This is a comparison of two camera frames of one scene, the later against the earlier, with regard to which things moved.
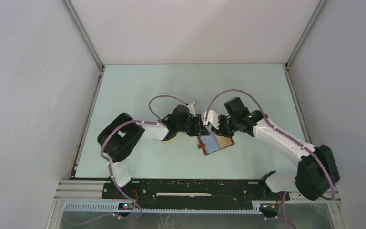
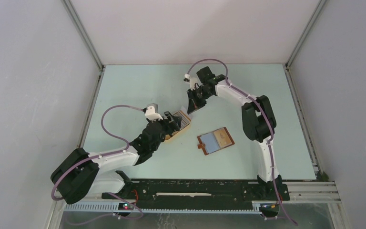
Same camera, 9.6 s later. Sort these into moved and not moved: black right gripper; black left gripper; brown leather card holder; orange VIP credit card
Moved: black right gripper; black left gripper
Not moved: brown leather card holder; orange VIP credit card
